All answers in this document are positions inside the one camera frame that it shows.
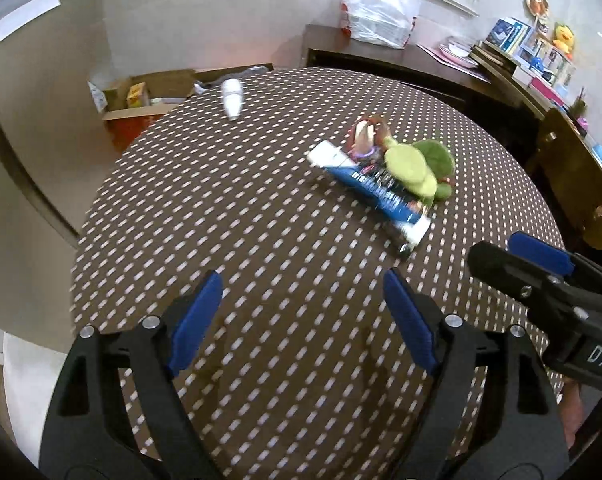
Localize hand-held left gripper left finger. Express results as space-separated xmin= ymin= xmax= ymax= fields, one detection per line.
xmin=45 ymin=270 xmax=225 ymax=480

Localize small yellow carton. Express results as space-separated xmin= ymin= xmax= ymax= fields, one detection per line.
xmin=126 ymin=82 xmax=150 ymax=109

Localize beige tall cabinet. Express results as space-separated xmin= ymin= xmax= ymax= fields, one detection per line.
xmin=0 ymin=77 xmax=82 ymax=356

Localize blue and white books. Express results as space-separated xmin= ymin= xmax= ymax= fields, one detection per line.
xmin=485 ymin=17 xmax=533 ymax=54

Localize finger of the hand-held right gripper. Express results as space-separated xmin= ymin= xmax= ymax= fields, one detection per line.
xmin=506 ymin=231 xmax=602 ymax=293
xmin=468 ymin=241 xmax=549 ymax=311

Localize person's right hand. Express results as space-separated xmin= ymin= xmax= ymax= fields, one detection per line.
xmin=558 ymin=379 xmax=598 ymax=453

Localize brown cardboard box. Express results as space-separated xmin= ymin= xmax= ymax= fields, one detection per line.
xmin=195 ymin=63 xmax=275 ymax=95

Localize wooden chair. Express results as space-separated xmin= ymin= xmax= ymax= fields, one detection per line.
xmin=525 ymin=107 xmax=602 ymax=252

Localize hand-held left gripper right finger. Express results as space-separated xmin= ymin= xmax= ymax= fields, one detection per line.
xmin=383 ymin=267 xmax=570 ymax=480

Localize dark wooden sideboard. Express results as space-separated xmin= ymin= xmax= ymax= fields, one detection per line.
xmin=300 ymin=23 xmax=549 ymax=161

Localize green turtle plush toy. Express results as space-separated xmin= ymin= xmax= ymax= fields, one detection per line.
xmin=383 ymin=137 xmax=457 ymax=207

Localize white plastic bottle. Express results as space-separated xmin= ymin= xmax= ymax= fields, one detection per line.
xmin=219 ymin=78 xmax=246 ymax=121

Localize red cardboard box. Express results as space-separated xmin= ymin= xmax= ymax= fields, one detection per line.
xmin=87 ymin=67 xmax=202 ymax=155

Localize brown and red small toy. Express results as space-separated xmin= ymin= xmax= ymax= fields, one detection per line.
xmin=345 ymin=114 xmax=395 ymax=167

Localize white plastic shopping bag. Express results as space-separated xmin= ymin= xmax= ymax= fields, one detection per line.
xmin=339 ymin=0 xmax=422 ymax=50

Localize shelf of books and toys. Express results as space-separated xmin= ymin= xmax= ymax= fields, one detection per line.
xmin=524 ymin=40 xmax=602 ymax=163

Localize pink plates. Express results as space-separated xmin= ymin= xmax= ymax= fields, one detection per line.
xmin=437 ymin=35 xmax=483 ymax=69

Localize yellow duck toy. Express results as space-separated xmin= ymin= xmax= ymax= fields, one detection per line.
xmin=551 ymin=22 xmax=578 ymax=61

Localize round wall decoration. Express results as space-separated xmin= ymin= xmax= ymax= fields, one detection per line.
xmin=524 ymin=0 xmax=552 ymax=24

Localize brown dotted tablecloth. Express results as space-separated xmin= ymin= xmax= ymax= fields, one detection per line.
xmin=71 ymin=66 xmax=568 ymax=480

